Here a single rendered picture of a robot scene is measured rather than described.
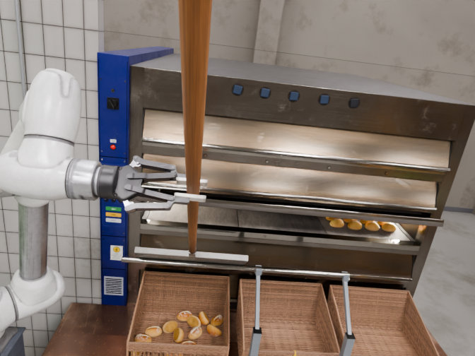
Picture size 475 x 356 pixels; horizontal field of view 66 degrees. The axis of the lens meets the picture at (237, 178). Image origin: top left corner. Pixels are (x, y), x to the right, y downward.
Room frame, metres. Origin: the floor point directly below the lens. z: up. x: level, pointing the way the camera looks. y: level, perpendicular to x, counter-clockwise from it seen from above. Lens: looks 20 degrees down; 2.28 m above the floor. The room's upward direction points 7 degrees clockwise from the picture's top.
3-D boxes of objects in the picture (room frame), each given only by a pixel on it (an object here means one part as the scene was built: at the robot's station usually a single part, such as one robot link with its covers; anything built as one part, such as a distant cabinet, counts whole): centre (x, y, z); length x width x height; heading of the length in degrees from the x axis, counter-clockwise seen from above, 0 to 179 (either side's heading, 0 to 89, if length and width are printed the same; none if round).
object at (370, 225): (2.53, -0.88, 1.21); 0.61 x 0.48 x 0.06; 5
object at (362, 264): (2.04, -0.34, 1.02); 1.79 x 0.11 x 0.19; 95
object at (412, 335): (1.83, -0.99, 0.72); 0.56 x 0.49 x 0.28; 94
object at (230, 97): (2.07, -0.34, 1.99); 1.80 x 0.08 x 0.21; 95
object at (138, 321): (1.73, 0.22, 0.72); 0.56 x 0.49 x 0.28; 95
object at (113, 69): (2.87, 0.79, 1.07); 1.93 x 0.16 x 2.15; 5
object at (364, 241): (2.06, -0.34, 1.16); 1.80 x 0.06 x 0.04; 95
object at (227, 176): (2.04, -0.34, 1.54); 1.79 x 0.11 x 0.19; 95
